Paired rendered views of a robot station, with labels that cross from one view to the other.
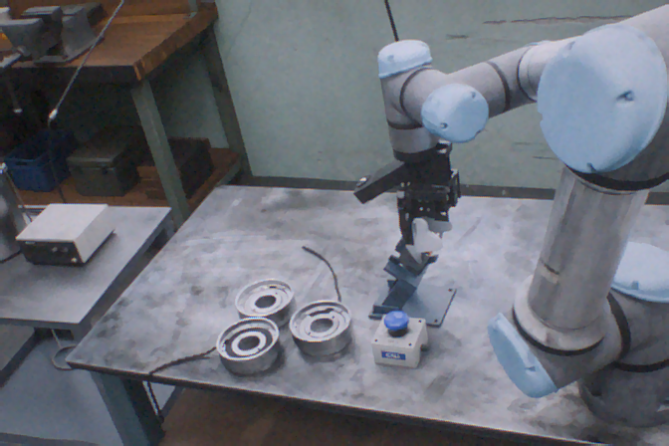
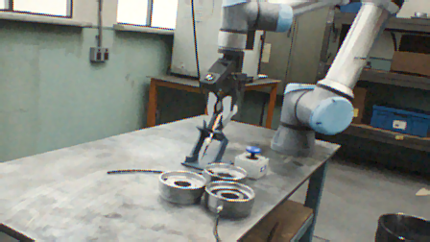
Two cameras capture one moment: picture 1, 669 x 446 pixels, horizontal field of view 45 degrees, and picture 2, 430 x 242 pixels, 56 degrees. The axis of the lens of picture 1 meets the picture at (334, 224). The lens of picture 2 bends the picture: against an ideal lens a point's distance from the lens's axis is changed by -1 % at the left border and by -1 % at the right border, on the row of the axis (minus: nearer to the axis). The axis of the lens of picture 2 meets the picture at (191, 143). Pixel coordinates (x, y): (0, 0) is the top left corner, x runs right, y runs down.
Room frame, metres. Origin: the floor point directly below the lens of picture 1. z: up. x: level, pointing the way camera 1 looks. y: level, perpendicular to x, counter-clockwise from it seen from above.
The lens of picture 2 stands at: (1.12, 0.98, 1.15)
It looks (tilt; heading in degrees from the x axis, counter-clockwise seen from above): 15 degrees down; 272
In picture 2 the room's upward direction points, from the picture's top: 7 degrees clockwise
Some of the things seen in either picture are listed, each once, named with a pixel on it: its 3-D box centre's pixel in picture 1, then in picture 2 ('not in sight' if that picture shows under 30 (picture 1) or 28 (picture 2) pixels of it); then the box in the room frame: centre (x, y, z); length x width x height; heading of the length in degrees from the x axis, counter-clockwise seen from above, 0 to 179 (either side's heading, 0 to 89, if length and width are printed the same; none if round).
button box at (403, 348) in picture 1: (402, 340); (251, 164); (0.98, -0.07, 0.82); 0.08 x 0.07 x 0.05; 63
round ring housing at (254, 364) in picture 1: (250, 346); (228, 199); (1.05, 0.18, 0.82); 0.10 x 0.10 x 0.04
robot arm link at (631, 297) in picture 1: (631, 299); (301, 103); (0.81, -0.37, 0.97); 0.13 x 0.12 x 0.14; 108
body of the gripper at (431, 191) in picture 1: (424, 178); (228, 71); (1.07, -0.15, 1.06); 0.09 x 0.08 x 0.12; 60
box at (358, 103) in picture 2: not in sight; (346, 102); (-0.33, -3.27, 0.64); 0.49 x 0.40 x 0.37; 158
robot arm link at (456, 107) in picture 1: (455, 102); (267, 16); (0.98, -0.19, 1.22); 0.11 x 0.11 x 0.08; 18
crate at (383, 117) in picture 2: not in sight; (401, 119); (-0.82, -3.04, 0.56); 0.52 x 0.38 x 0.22; 150
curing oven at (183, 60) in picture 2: not in sight; (223, 41); (1.05, -2.52, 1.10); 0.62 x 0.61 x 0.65; 63
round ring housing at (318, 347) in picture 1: (322, 329); (225, 178); (1.05, 0.06, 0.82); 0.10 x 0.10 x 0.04
